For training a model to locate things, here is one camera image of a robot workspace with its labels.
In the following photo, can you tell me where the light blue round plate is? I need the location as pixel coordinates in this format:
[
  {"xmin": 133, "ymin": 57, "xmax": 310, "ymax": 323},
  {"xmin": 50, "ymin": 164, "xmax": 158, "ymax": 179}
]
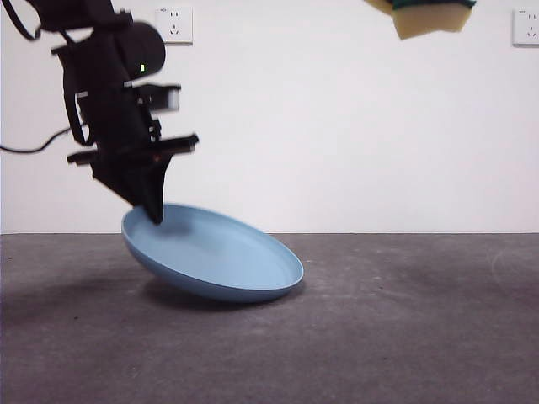
[{"xmin": 120, "ymin": 203, "xmax": 305, "ymax": 304}]

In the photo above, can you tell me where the yellow sponge with green pad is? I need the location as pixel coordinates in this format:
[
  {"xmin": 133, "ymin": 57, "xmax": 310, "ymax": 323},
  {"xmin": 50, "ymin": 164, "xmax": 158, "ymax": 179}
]
[{"xmin": 364, "ymin": 0, "xmax": 478, "ymax": 41}]

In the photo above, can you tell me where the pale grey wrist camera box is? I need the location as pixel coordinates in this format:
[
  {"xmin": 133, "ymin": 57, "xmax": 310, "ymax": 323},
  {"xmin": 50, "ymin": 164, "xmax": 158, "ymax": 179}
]
[{"xmin": 136, "ymin": 83, "xmax": 183, "ymax": 114}]

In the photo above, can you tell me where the black cable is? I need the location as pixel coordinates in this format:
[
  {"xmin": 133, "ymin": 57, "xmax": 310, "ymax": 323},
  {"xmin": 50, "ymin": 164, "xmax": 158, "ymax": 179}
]
[
  {"xmin": 0, "ymin": 125, "xmax": 75, "ymax": 155},
  {"xmin": 6, "ymin": 0, "xmax": 43, "ymax": 42}
]

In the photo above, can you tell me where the white wall socket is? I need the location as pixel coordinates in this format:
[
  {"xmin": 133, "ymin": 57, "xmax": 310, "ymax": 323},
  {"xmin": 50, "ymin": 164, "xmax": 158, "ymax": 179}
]
[
  {"xmin": 154, "ymin": 6, "xmax": 195, "ymax": 45},
  {"xmin": 511, "ymin": 8, "xmax": 539, "ymax": 47}
]

